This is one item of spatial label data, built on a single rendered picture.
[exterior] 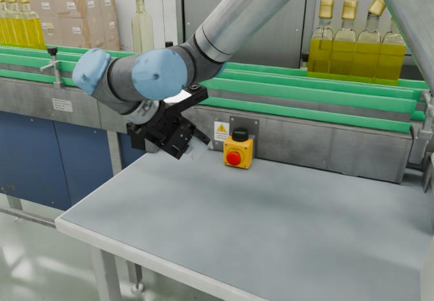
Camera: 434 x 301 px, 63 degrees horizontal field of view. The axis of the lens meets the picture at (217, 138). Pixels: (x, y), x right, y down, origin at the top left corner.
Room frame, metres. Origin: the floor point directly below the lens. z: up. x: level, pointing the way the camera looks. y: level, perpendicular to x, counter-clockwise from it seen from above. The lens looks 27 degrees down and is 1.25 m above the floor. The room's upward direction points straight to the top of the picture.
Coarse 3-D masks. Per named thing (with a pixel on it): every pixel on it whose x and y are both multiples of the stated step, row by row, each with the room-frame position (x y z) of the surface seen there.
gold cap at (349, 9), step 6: (348, 0) 0.95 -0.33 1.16; (354, 0) 0.95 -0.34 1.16; (348, 6) 0.94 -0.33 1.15; (354, 6) 0.94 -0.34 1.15; (342, 12) 0.95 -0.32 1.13; (348, 12) 0.94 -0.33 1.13; (354, 12) 0.94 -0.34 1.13; (342, 18) 0.95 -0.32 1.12; (348, 18) 0.94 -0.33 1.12; (354, 18) 0.94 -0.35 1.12
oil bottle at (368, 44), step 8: (360, 32) 0.94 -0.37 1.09; (368, 32) 0.92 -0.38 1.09; (376, 32) 0.91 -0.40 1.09; (360, 40) 0.91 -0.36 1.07; (368, 40) 0.91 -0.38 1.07; (376, 40) 0.90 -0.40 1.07; (360, 48) 0.91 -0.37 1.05; (368, 48) 0.91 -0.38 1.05; (376, 48) 0.90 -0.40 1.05; (360, 56) 0.91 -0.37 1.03; (368, 56) 0.90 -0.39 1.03; (376, 56) 0.90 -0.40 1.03; (360, 64) 0.91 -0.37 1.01; (368, 64) 0.90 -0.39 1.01; (376, 64) 0.90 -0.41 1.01; (352, 72) 0.92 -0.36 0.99; (360, 72) 0.91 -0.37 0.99; (368, 72) 0.90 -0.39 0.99; (352, 80) 0.92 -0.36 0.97; (360, 80) 0.91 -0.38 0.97; (368, 80) 0.90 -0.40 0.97
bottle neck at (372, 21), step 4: (368, 12) 0.93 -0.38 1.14; (368, 16) 0.93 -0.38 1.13; (372, 16) 0.92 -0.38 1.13; (376, 16) 0.92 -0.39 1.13; (368, 20) 0.93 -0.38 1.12; (372, 20) 0.92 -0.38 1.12; (376, 20) 0.92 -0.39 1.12; (368, 24) 0.92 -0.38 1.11; (372, 24) 0.92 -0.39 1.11; (376, 24) 0.92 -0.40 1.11; (368, 28) 0.92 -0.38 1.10; (372, 28) 0.92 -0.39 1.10; (376, 28) 0.92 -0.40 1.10
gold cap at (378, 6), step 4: (376, 0) 0.92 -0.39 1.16; (380, 0) 0.92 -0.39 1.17; (372, 4) 0.93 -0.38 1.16; (376, 4) 0.92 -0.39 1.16; (380, 4) 0.91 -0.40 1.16; (384, 4) 0.91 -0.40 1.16; (368, 8) 0.94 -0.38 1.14; (372, 8) 0.92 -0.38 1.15; (376, 8) 0.92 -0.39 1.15; (380, 8) 0.91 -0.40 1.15; (384, 8) 0.92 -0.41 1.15; (372, 12) 0.92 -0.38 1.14; (376, 12) 0.91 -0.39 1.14; (380, 12) 0.92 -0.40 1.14
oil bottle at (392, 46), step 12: (384, 36) 0.91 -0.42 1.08; (396, 36) 0.89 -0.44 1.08; (384, 48) 0.89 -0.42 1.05; (396, 48) 0.89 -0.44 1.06; (384, 60) 0.89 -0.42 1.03; (396, 60) 0.88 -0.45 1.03; (384, 72) 0.89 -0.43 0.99; (396, 72) 0.88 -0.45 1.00; (384, 84) 0.89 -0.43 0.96; (396, 84) 0.88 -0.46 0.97
